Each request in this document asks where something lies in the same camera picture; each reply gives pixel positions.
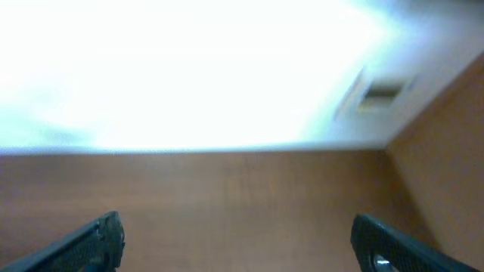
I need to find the white wall socket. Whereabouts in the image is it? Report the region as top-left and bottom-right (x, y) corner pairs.
(334, 69), (418, 122)

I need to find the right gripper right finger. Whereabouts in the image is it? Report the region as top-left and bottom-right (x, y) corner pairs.
(350, 214), (479, 272)

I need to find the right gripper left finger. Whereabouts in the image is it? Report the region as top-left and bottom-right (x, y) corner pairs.
(1, 211), (125, 272)

